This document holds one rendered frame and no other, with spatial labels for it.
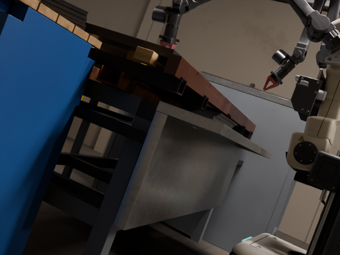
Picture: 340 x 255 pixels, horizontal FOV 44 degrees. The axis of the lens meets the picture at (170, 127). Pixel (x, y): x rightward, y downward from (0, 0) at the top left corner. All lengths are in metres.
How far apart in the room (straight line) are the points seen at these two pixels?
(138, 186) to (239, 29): 4.12
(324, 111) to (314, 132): 0.12
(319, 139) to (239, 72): 3.15
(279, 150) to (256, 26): 2.60
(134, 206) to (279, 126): 1.73
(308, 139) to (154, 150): 0.93
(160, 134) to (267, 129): 1.68
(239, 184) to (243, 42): 2.62
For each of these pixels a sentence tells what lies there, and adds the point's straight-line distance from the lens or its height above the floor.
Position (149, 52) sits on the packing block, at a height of 0.81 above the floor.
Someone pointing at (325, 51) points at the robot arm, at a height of 1.26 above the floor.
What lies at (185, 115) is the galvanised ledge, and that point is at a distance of 1.18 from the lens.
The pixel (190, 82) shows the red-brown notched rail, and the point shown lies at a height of 0.78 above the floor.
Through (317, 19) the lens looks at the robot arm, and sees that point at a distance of 1.92.
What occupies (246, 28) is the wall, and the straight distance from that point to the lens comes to 5.18.
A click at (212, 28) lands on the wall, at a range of 5.30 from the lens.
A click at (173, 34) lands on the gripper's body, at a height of 1.01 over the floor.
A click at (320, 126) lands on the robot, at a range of 1.96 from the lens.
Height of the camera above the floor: 0.62
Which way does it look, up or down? level
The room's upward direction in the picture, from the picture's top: 21 degrees clockwise
